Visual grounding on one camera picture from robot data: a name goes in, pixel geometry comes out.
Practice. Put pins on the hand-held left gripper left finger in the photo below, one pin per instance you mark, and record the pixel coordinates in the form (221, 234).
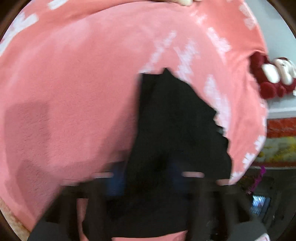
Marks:
(115, 185)

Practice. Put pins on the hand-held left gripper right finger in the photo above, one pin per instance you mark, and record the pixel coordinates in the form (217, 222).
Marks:
(208, 197)

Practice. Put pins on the black long-sleeve sweater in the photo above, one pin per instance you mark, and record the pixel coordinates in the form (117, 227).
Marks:
(171, 120)

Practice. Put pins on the purple orchid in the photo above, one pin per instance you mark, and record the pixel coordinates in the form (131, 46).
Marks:
(261, 176)

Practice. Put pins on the pink bow-print blanket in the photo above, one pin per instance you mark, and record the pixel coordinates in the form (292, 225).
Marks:
(69, 92)

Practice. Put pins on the dark red plush bear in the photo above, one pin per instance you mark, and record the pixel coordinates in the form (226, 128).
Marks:
(268, 88)

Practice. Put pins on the daisy flower pillow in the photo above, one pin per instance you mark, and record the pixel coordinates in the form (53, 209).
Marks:
(185, 1)

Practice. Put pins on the wall poster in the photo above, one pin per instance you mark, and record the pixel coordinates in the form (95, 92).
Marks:
(281, 139)

